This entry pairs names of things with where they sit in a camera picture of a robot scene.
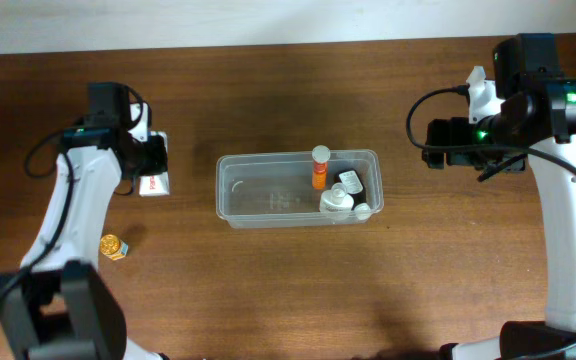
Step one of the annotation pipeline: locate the white Panadol box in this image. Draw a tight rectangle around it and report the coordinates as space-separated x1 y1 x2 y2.
139 132 170 197

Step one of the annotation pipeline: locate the small orange box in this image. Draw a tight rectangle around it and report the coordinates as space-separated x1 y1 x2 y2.
99 234 129 261

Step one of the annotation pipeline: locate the dark bottle white cap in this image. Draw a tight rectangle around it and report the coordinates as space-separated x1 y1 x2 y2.
334 169 372 221

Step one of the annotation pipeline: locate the orange tube white cap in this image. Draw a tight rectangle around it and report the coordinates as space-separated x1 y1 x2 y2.
311 145 331 190

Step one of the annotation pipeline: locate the white pump bottle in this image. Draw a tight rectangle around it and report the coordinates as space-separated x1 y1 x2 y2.
319 182 355 222

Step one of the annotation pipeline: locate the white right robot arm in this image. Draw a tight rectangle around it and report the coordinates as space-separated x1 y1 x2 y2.
420 33 576 359

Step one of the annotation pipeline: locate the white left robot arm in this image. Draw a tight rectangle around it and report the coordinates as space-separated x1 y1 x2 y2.
0 82 170 360

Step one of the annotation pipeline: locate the clear plastic container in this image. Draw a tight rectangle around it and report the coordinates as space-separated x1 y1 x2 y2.
215 149 384 229

